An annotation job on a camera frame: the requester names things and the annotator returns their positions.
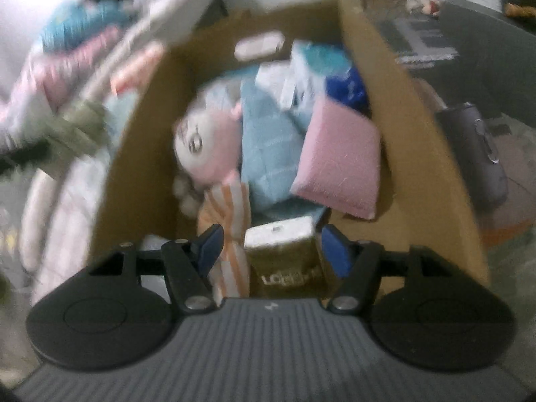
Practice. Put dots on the gold packaged box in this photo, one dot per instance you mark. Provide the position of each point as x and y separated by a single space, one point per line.
285 260

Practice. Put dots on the pink grey floral quilt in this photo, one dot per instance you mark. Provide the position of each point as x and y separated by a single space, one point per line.
46 83

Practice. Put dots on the red pink tissue pack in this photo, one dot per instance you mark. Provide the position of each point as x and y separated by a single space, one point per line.
137 71

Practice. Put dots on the green white patterned cloth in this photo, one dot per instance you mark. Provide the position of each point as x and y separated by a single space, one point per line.
79 131

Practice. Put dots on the blue white package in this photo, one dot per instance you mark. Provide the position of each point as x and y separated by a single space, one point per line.
313 70

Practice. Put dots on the teal garment on bed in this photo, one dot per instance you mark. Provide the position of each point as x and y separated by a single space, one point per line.
75 22

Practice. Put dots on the keyboard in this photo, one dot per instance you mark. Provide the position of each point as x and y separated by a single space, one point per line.
417 42

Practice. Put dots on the orange striped white cloth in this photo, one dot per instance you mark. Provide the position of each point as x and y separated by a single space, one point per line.
229 206

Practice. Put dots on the large cardboard box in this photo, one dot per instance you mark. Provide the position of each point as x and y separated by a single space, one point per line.
384 174

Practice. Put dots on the white pink plush toy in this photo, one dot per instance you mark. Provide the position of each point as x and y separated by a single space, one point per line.
208 144

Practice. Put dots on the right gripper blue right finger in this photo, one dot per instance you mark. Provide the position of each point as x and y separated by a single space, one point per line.
337 250

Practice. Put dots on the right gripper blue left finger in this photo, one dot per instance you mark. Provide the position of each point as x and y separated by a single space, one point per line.
207 249

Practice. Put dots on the white fringed blanket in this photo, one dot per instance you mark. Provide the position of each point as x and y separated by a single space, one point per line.
59 215

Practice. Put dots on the light blue towel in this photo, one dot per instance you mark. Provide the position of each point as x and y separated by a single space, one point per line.
271 148

